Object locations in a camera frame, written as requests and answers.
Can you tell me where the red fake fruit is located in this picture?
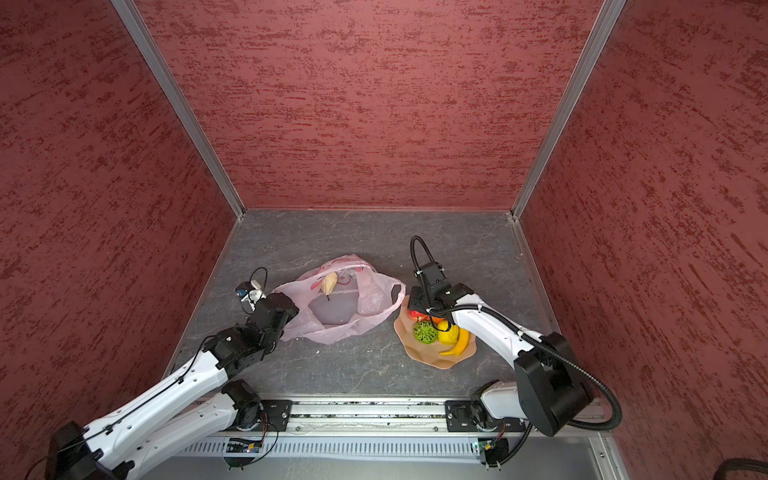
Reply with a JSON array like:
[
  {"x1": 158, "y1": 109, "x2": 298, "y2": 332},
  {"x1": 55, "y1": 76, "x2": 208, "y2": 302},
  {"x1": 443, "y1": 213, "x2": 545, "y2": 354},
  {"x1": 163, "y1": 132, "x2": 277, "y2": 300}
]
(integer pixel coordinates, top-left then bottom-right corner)
[{"x1": 407, "y1": 309, "x2": 430, "y2": 322}]

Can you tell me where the green fake fruit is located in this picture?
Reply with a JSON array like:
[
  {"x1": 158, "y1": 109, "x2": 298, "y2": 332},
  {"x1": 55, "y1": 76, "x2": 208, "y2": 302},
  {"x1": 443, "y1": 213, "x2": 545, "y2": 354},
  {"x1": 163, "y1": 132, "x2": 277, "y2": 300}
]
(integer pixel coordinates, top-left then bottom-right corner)
[{"x1": 412, "y1": 320, "x2": 439, "y2": 345}]

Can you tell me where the yellow fake lemon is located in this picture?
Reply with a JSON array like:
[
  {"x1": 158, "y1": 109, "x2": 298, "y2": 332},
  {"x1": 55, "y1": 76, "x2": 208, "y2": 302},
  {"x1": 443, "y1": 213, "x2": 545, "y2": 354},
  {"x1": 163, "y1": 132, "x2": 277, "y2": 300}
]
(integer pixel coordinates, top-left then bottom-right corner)
[{"x1": 436, "y1": 320, "x2": 460, "y2": 346}]

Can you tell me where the yellow fake banana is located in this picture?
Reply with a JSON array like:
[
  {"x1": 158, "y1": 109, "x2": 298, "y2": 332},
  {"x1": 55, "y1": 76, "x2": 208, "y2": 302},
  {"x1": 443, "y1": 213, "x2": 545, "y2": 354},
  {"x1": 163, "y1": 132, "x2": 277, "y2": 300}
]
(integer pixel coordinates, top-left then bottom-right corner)
[{"x1": 440, "y1": 329, "x2": 470, "y2": 356}]

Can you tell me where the pink plastic bag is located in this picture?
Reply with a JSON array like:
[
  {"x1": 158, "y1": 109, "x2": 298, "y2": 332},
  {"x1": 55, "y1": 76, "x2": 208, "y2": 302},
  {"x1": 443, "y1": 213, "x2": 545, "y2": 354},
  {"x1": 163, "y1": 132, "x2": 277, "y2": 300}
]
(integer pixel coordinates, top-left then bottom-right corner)
[{"x1": 276, "y1": 254, "x2": 406, "y2": 345}]

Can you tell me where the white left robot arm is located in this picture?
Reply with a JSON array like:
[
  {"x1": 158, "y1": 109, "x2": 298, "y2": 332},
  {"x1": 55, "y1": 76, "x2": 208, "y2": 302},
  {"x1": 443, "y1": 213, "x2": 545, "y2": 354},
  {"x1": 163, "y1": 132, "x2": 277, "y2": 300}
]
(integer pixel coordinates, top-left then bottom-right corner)
[{"x1": 44, "y1": 293, "x2": 299, "y2": 479}]

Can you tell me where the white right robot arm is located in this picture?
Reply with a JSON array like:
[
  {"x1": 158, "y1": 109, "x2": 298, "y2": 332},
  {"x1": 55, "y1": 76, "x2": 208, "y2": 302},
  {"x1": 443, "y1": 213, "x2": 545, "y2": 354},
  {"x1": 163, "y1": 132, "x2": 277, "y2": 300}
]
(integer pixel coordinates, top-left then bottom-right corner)
[{"x1": 414, "y1": 261, "x2": 594, "y2": 437}]

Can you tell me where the beige fake pear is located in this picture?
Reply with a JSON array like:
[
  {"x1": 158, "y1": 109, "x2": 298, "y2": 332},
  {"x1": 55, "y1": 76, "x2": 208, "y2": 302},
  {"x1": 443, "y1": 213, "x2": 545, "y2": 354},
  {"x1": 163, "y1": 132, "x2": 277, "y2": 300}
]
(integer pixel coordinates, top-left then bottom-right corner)
[{"x1": 319, "y1": 271, "x2": 338, "y2": 299}]

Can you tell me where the pink wavy bowl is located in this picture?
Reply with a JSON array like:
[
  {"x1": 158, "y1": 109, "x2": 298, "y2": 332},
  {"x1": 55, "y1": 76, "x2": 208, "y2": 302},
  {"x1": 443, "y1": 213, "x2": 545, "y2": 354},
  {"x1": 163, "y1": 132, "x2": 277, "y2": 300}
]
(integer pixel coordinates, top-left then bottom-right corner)
[{"x1": 394, "y1": 295, "x2": 477, "y2": 370}]

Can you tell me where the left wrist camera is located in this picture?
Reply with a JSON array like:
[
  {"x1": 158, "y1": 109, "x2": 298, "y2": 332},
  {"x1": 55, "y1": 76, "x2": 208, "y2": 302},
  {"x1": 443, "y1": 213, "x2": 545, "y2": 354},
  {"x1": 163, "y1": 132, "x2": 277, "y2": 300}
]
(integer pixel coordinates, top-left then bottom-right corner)
[{"x1": 235, "y1": 280, "x2": 265, "y2": 313}]

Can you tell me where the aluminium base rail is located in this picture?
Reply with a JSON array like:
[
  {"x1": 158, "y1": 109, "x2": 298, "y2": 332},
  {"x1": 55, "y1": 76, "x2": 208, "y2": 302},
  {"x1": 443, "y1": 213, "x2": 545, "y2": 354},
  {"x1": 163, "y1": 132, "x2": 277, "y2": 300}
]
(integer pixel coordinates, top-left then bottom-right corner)
[{"x1": 119, "y1": 392, "x2": 631, "y2": 480}]

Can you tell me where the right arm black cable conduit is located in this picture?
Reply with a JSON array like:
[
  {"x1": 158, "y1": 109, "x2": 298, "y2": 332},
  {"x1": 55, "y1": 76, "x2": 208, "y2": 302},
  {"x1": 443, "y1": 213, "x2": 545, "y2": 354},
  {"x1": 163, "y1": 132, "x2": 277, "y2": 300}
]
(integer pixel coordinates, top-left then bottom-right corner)
[{"x1": 409, "y1": 235, "x2": 623, "y2": 432}]

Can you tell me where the right aluminium corner post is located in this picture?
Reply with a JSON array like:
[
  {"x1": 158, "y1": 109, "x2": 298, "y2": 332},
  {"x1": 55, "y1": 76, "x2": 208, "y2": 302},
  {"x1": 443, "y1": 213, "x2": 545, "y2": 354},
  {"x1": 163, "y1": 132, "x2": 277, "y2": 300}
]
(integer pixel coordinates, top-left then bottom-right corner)
[{"x1": 511, "y1": 0, "x2": 626, "y2": 222}]

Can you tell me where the aluminium corner post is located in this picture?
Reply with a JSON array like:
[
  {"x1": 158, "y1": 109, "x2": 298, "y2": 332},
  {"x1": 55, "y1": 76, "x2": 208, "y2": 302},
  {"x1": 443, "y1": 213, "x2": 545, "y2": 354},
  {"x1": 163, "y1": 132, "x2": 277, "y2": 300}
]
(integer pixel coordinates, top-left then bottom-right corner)
[
  {"x1": 511, "y1": 0, "x2": 626, "y2": 222},
  {"x1": 111, "y1": 0, "x2": 247, "y2": 221}
]

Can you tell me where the left aluminium corner post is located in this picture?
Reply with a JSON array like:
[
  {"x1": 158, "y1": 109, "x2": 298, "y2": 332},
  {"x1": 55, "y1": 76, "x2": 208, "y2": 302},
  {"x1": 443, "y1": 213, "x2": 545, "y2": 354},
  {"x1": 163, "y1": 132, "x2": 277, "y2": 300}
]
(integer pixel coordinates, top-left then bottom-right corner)
[{"x1": 111, "y1": 0, "x2": 247, "y2": 221}]

